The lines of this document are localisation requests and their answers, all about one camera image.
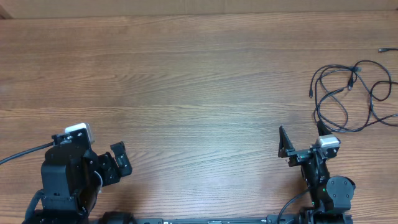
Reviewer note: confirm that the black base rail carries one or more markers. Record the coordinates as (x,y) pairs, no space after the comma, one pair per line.
(120,217)

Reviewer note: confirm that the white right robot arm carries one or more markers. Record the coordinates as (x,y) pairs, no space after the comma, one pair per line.
(330,195)

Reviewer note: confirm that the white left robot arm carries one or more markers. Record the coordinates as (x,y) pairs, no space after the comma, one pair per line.
(72,177)

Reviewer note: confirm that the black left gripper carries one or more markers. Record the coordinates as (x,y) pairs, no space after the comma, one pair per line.
(112,173)

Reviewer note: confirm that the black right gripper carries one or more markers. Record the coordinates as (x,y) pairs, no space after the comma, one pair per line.
(297,155)

